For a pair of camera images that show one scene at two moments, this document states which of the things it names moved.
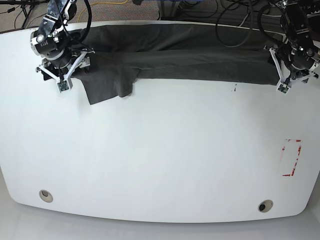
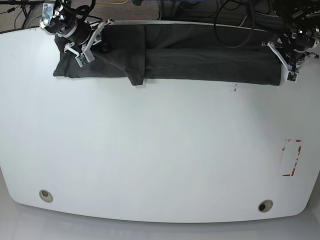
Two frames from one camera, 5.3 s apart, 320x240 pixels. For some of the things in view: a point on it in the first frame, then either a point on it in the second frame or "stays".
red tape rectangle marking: (295, 164) stays
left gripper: (68, 74) to (85, 35)
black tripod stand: (26, 5) stays
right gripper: (291, 80) to (291, 59)
